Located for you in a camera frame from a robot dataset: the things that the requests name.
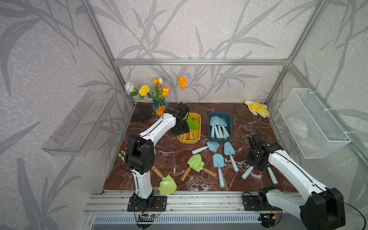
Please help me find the dark teal storage box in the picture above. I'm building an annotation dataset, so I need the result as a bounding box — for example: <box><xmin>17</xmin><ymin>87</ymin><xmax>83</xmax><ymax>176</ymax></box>
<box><xmin>208</xmin><ymin>112</ymin><xmax>232</xmax><ymax>142</ymax></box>

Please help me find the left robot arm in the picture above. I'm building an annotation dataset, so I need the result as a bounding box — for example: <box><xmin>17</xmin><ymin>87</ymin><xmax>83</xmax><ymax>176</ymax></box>
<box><xmin>124</xmin><ymin>102</ymin><xmax>190</xmax><ymax>207</ymax></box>

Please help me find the green hand rake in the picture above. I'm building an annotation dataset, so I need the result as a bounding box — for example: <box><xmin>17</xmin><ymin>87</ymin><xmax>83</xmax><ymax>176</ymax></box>
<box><xmin>118</xmin><ymin>151</ymin><xmax>126</xmax><ymax>162</ymax></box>

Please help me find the yellow storage box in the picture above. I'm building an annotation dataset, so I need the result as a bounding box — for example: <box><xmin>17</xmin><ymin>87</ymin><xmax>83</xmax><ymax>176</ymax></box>
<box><xmin>177</xmin><ymin>113</ymin><xmax>201</xmax><ymax>144</ymax></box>

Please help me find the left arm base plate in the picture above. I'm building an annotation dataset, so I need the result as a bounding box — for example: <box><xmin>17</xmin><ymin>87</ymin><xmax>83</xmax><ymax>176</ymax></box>
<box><xmin>127</xmin><ymin>195</ymin><xmax>168</xmax><ymax>212</ymax></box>

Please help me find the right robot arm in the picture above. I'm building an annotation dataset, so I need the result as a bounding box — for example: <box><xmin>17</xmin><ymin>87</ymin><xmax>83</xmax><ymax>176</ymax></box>
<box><xmin>242</xmin><ymin>134</ymin><xmax>346</xmax><ymax>230</ymax></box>

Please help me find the clear acrylic wall shelf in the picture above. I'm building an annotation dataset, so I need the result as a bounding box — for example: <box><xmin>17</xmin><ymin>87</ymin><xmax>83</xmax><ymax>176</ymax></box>
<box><xmin>41</xmin><ymin>90</ymin><xmax>116</xmax><ymax>157</ymax></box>

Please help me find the green square shovel wooden handle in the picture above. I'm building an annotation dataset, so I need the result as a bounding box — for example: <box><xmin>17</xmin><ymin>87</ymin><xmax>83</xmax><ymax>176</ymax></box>
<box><xmin>188</xmin><ymin>156</ymin><xmax>217</xmax><ymax>177</ymax></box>

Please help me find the glass vase with flowers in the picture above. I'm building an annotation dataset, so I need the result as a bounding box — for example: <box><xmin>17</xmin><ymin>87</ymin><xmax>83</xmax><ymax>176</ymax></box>
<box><xmin>124</xmin><ymin>76</ymin><xmax>187</xmax><ymax>117</ymax></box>

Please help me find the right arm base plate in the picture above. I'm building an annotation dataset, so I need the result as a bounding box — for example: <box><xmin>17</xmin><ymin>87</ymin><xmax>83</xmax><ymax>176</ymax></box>
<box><xmin>242</xmin><ymin>192</ymin><xmax>280</xmax><ymax>213</ymax></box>

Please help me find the yellow white work glove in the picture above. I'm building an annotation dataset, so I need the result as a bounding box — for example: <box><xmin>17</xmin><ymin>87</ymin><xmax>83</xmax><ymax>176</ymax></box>
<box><xmin>244</xmin><ymin>100</ymin><xmax>270</xmax><ymax>118</ymax></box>

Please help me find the white wire mesh basket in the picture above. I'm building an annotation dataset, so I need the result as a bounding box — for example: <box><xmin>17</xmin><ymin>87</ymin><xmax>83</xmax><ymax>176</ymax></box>
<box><xmin>279</xmin><ymin>88</ymin><xmax>351</xmax><ymax>159</ymax></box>

